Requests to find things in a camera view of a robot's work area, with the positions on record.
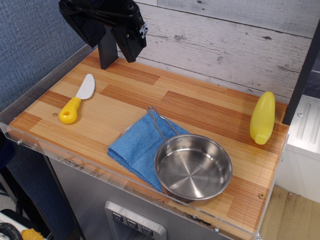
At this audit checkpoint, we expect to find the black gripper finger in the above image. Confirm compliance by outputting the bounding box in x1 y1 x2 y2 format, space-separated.
111 26 147 63
65 15 106 48

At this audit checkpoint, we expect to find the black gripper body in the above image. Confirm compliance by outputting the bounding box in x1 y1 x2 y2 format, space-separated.
59 0 147 38

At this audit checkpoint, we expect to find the stainless steel pot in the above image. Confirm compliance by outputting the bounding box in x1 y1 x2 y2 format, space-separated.
147 106 233 203

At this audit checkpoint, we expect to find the blue folded cloth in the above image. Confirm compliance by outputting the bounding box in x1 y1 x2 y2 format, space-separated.
107 111 191 193

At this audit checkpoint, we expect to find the clear acrylic table guard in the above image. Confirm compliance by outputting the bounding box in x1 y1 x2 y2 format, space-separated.
0 46 289 240

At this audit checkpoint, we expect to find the yellow plastic bottle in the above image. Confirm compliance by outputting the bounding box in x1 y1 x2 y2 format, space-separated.
249 91 276 145

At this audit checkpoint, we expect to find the stainless steel cabinet front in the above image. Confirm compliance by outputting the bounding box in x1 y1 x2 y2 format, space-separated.
44 153 241 240

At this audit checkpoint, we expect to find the silver button control panel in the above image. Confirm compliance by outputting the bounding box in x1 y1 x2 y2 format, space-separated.
104 200 167 240

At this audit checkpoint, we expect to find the white appliance with vents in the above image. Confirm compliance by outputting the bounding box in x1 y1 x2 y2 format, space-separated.
275 95 320 203

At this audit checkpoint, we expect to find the yellow object bottom left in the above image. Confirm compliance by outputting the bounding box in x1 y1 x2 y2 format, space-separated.
21 228 45 240

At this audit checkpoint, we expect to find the yellow handled toy knife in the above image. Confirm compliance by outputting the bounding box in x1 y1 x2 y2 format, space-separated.
59 73 96 124

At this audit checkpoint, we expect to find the black vertical post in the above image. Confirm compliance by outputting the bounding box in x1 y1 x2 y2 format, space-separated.
281 0 320 125

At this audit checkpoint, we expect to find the black braided cable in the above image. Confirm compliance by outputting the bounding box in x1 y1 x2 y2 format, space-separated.
0 222 24 240

